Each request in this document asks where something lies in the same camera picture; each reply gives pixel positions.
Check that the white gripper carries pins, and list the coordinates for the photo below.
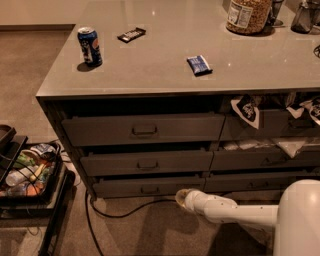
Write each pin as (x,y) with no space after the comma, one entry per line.
(191,201)

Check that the grey drawer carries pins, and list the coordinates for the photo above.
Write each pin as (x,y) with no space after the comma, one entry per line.
(147,162)
(263,158)
(255,181)
(273,123)
(140,129)
(146,186)

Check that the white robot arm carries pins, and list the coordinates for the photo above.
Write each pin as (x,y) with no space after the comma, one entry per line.
(295,220)

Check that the grey counter cabinet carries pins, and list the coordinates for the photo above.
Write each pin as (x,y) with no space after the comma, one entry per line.
(150,75)

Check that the black white chip bag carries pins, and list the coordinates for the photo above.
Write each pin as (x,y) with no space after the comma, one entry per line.
(246,108)
(312,106)

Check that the clear plastic bag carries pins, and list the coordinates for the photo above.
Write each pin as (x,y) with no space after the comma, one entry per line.
(292,146)

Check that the blue snack packet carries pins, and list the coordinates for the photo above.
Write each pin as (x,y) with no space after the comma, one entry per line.
(199,65)

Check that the black bin of trash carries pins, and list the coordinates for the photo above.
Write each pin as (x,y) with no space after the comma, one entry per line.
(29,175)

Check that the black chocolate bar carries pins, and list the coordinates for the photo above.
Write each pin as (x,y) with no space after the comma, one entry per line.
(131,35)

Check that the blue pepsi can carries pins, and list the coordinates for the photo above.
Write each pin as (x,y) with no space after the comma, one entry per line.
(88,40)

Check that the large jar of nuts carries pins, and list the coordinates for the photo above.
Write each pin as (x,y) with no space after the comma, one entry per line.
(247,17)

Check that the black stemmed object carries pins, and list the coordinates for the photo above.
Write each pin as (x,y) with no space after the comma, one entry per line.
(272,19)

